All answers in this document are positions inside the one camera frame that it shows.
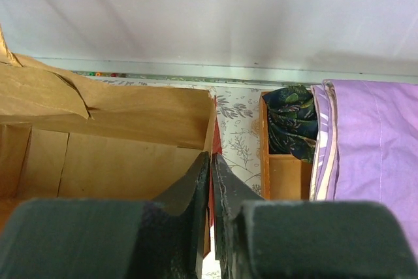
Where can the red brown paper bag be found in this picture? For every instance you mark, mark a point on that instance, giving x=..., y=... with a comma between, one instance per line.
x=66, y=136

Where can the orange wooden compartment tray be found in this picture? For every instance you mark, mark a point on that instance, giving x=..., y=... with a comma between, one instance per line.
x=283, y=177

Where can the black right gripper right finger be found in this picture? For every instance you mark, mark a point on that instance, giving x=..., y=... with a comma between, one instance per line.
x=256, y=238

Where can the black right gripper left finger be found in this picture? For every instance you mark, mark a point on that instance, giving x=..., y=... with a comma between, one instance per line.
x=91, y=238

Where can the purple princess print cloth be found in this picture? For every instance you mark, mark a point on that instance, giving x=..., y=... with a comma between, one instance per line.
x=366, y=147

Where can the dark packet in tray corner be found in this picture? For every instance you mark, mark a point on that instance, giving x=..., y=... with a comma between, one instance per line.
x=292, y=122

